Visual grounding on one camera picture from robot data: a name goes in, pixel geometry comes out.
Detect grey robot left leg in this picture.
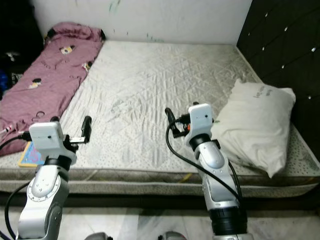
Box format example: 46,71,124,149
84,232,109,240

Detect pink cartoon print blanket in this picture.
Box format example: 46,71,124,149
0,21,107,157

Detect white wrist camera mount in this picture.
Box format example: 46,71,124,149
186,103,215,149
29,121,77,164

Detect beige pillow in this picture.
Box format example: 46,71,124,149
210,78,297,179

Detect black tufted headboard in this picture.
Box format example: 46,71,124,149
236,0,320,146

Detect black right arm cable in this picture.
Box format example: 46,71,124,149
165,117,244,203

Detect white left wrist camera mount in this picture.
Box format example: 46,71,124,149
29,121,77,164

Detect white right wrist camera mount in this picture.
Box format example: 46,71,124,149
186,103,215,149

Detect blue bag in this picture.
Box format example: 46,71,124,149
0,70,13,94

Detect black bag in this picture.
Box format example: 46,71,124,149
2,50,28,96

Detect grey robot right leg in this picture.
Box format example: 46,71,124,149
157,231,187,240

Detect colourful yellow framed board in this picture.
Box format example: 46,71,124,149
18,141,47,168

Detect long black left arm cable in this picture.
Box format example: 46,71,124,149
0,131,33,151

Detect short black left arm cable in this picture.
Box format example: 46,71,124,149
3,180,32,240

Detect grey robot leg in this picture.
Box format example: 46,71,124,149
157,231,187,240
84,232,109,240

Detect beige quilted mattress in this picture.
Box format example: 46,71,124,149
0,41,320,198

